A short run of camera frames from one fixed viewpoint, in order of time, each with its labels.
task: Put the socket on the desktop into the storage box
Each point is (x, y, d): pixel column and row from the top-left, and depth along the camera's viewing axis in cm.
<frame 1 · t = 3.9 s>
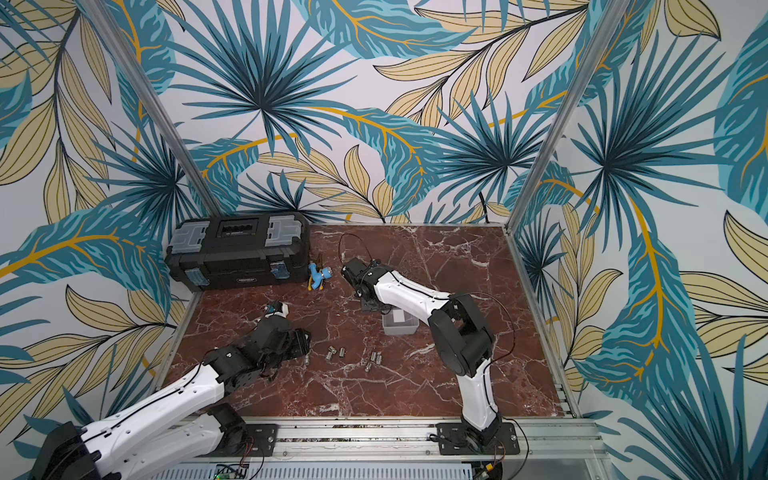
left hand: (302, 341, 82), fingers open
right hand: (379, 300, 93), fingers open
black plastic toolbox: (213, 252, 93), point 16 cm above the table
blue toy figure: (317, 277, 103), point 3 cm above the table
steel socket middle left: (332, 351, 89), on the table
steel socket middle right: (342, 352, 89), on the table
steel socket near box: (373, 356, 88), point 2 cm above the table
steel socket beside box: (378, 359, 87), on the table
steel socket lower: (368, 367, 87), on the table

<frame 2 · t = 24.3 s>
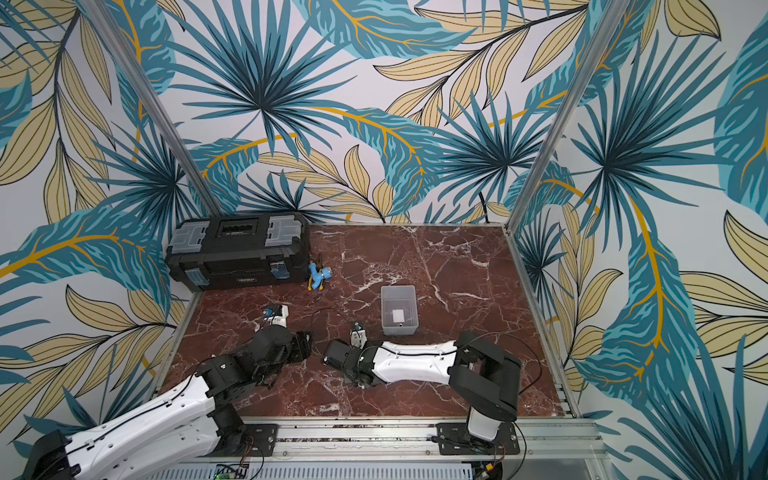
left hand: (303, 340, 80), fingers open
right hand: (354, 364, 84), fingers closed
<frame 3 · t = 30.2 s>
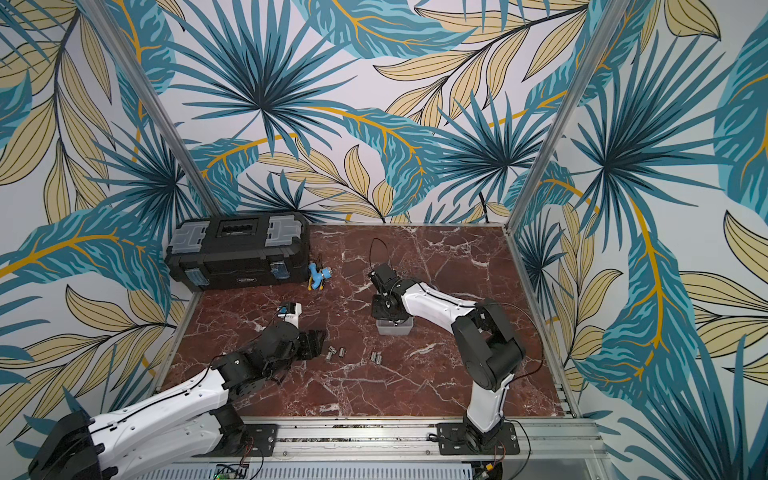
left hand: (315, 337, 81), fingers open
right hand: (380, 310, 92), fingers closed
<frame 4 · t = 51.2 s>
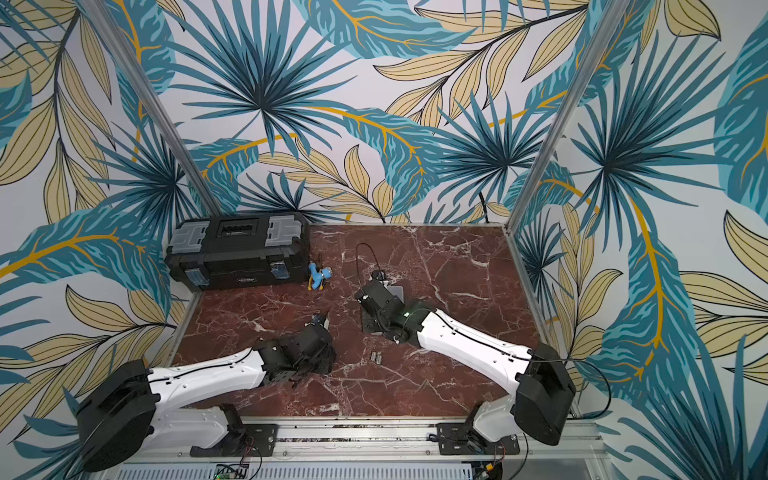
left hand: (327, 360, 84), fingers open
right hand: (368, 313, 80), fingers closed
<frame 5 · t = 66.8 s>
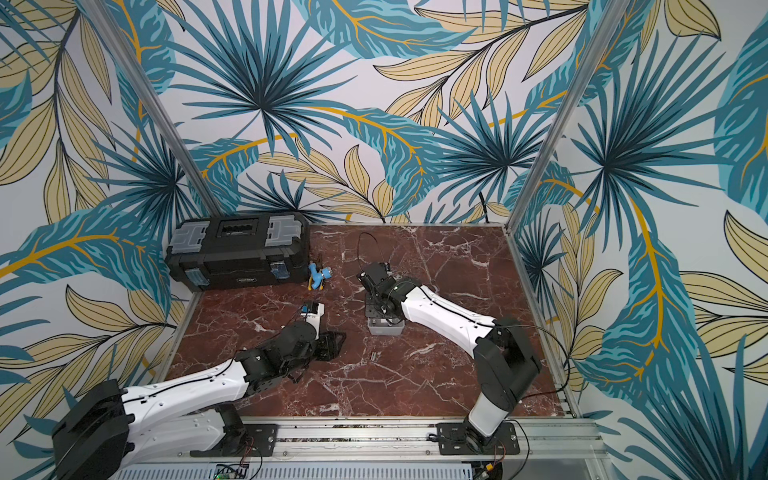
left hand: (338, 339, 81), fingers open
right hand: (375, 306, 86), fingers closed
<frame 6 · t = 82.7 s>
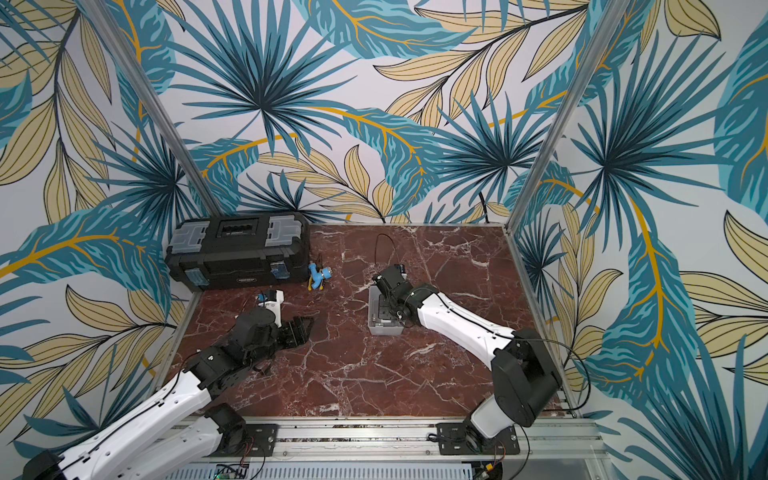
left hand: (303, 326, 78), fingers open
right hand: (388, 306, 86), fingers closed
